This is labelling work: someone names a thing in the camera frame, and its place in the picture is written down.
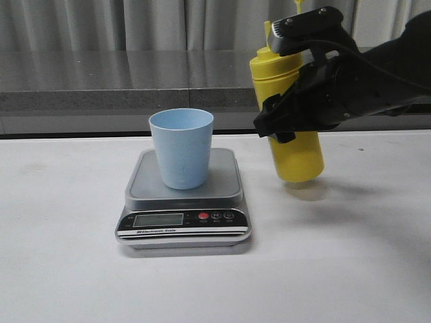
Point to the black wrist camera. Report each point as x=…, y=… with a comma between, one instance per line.
x=320, y=28

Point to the grey stone counter ledge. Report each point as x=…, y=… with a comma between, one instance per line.
x=125, y=82

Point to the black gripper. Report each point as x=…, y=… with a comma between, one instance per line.
x=324, y=97

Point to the silver electronic kitchen scale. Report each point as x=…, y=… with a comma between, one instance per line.
x=214, y=214

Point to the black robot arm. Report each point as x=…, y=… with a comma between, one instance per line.
x=397, y=73

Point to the light blue plastic cup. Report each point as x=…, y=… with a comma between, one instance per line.
x=182, y=140

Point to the grey curtain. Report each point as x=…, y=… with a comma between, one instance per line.
x=141, y=25

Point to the yellow squeeze bottle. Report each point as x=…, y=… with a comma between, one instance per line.
x=299, y=160

